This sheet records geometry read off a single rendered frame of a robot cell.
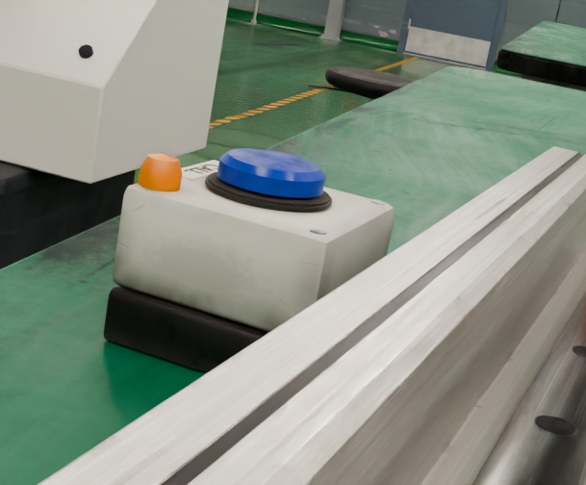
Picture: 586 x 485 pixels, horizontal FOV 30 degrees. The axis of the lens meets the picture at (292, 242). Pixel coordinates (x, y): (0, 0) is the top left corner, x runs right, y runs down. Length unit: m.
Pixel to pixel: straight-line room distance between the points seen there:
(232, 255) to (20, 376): 0.08
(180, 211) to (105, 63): 0.26
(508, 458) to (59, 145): 0.44
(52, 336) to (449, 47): 11.13
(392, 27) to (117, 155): 10.98
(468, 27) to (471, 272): 11.22
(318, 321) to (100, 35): 0.46
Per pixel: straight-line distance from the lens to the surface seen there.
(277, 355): 0.19
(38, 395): 0.36
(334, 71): 3.59
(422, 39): 11.54
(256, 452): 0.15
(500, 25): 11.42
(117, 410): 0.36
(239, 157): 0.40
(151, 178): 0.39
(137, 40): 0.65
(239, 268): 0.38
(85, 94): 0.63
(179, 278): 0.39
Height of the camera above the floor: 0.93
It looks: 15 degrees down
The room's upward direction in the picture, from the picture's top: 10 degrees clockwise
